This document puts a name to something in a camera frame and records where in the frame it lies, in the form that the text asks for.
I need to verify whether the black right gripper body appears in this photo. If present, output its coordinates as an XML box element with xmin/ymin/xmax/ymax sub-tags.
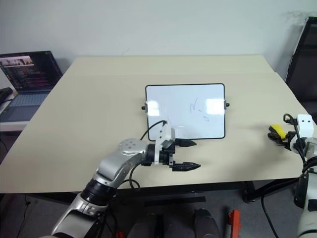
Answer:
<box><xmin>284</xmin><ymin>132</ymin><xmax>298</xmax><ymax>151</ymax></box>

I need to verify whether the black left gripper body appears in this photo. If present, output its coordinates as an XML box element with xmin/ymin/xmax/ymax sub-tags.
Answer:
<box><xmin>158</xmin><ymin>139</ymin><xmax>177</xmax><ymax>172</ymax></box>

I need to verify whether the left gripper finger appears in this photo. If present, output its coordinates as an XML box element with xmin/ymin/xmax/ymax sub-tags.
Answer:
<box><xmin>171</xmin><ymin>161</ymin><xmax>202</xmax><ymax>173</ymax></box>
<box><xmin>174</xmin><ymin>139</ymin><xmax>198</xmax><ymax>147</ymax></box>

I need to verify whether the yellow whiteboard eraser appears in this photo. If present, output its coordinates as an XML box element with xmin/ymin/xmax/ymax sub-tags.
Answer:
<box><xmin>268</xmin><ymin>123</ymin><xmax>287</xmax><ymax>140</ymax></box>

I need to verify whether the black framed desktop whiteboard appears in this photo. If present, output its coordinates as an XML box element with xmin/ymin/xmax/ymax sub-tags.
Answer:
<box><xmin>141</xmin><ymin>83</ymin><xmax>231</xmax><ymax>140</ymax></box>

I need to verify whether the dark rounded shape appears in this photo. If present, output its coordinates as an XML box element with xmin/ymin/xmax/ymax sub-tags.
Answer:
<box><xmin>194</xmin><ymin>208</ymin><xmax>221</xmax><ymax>238</ymax></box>

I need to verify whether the black office chair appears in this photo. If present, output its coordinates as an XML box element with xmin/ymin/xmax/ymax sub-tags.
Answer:
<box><xmin>284</xmin><ymin>16</ymin><xmax>317</xmax><ymax>121</ymax></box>

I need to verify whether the large red clamp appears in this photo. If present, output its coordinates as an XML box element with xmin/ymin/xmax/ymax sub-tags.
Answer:
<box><xmin>227</xmin><ymin>209</ymin><xmax>242</xmax><ymax>238</ymax></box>

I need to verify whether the grey side table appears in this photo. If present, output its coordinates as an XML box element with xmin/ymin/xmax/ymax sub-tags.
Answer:
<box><xmin>0</xmin><ymin>120</ymin><xmax>30</xmax><ymax>133</ymax></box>

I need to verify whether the open grey laptop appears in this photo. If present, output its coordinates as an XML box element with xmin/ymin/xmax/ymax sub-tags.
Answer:
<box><xmin>0</xmin><ymin>51</ymin><xmax>64</xmax><ymax>124</ymax></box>

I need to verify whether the black object beside laptop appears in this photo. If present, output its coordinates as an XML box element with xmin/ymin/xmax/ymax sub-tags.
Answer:
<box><xmin>0</xmin><ymin>87</ymin><xmax>13</xmax><ymax>108</ymax></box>

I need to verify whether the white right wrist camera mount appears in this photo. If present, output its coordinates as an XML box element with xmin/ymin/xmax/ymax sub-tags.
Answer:
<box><xmin>289</xmin><ymin>114</ymin><xmax>314</xmax><ymax>153</ymax></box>

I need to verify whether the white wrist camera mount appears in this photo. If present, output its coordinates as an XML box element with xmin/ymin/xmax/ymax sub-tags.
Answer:
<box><xmin>154</xmin><ymin>122</ymin><xmax>176</xmax><ymax>166</ymax></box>
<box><xmin>289</xmin><ymin>114</ymin><xmax>314</xmax><ymax>153</ymax></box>

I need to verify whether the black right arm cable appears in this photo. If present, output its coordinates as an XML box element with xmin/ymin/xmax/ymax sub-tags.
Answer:
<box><xmin>283</xmin><ymin>113</ymin><xmax>317</xmax><ymax>179</ymax></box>

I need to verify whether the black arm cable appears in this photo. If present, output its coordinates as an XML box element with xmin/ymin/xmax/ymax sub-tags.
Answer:
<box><xmin>283</xmin><ymin>113</ymin><xmax>317</xmax><ymax>179</ymax></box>
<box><xmin>127</xmin><ymin>119</ymin><xmax>169</xmax><ymax>191</ymax></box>

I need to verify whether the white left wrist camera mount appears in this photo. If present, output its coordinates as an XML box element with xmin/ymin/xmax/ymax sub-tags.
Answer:
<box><xmin>154</xmin><ymin>122</ymin><xmax>176</xmax><ymax>166</ymax></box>

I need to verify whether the black table frame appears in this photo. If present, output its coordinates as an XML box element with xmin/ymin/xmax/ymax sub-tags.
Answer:
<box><xmin>115</xmin><ymin>178</ymin><xmax>302</xmax><ymax>208</ymax></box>

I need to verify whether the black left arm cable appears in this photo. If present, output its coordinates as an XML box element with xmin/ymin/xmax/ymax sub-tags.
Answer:
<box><xmin>127</xmin><ymin>119</ymin><xmax>169</xmax><ymax>191</ymax></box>

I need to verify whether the black floor cable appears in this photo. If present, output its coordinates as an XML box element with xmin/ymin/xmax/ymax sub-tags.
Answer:
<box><xmin>261</xmin><ymin>184</ymin><xmax>275</xmax><ymax>238</ymax></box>

